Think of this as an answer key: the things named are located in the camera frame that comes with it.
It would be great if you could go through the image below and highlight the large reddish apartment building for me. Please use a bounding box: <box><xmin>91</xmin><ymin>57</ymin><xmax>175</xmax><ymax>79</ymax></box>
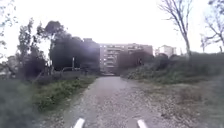
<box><xmin>98</xmin><ymin>42</ymin><xmax>154</xmax><ymax>75</ymax></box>

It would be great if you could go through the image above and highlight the dark bushes before building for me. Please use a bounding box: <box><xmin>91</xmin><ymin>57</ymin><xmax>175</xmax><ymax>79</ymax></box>
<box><xmin>117</xmin><ymin>49</ymin><xmax>155</xmax><ymax>70</ymax></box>

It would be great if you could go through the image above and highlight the grey gravel path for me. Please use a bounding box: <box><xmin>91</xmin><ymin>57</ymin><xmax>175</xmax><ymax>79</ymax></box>
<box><xmin>59</xmin><ymin>75</ymin><xmax>188</xmax><ymax>128</ymax></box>

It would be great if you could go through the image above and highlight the dark dense tree clump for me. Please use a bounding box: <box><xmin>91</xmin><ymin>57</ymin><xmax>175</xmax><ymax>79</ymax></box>
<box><xmin>44</xmin><ymin>20</ymin><xmax>101</xmax><ymax>72</ymax></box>

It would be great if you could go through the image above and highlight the small white building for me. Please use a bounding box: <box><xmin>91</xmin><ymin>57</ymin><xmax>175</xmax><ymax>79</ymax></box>
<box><xmin>154</xmin><ymin>44</ymin><xmax>178</xmax><ymax>58</ymax></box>

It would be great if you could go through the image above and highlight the green grass verge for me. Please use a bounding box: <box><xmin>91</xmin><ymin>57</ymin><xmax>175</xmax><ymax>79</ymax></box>
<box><xmin>0</xmin><ymin>73</ymin><xmax>98</xmax><ymax>128</ymax></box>

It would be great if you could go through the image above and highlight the robot's own part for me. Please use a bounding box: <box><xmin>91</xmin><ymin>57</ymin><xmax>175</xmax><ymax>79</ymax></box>
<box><xmin>73</xmin><ymin>117</ymin><xmax>86</xmax><ymax>128</ymax></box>
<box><xmin>137</xmin><ymin>119</ymin><xmax>148</xmax><ymax>128</ymax></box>

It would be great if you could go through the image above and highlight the overgrown scrubby grass bank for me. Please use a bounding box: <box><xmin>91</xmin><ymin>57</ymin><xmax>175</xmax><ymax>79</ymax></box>
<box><xmin>120</xmin><ymin>52</ymin><xmax>224</xmax><ymax>128</ymax></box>

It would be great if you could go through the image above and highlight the tall bare tree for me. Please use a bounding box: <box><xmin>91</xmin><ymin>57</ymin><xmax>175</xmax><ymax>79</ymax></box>
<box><xmin>159</xmin><ymin>0</ymin><xmax>194</xmax><ymax>58</ymax></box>

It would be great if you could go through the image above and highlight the row of thin trees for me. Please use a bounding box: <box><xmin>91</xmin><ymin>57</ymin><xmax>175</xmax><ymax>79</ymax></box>
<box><xmin>0</xmin><ymin>0</ymin><xmax>48</xmax><ymax>80</ymax></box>

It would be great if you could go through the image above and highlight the bare branching tree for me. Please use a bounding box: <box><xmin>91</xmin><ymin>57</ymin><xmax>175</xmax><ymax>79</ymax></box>
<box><xmin>199</xmin><ymin>0</ymin><xmax>224</xmax><ymax>54</ymax></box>

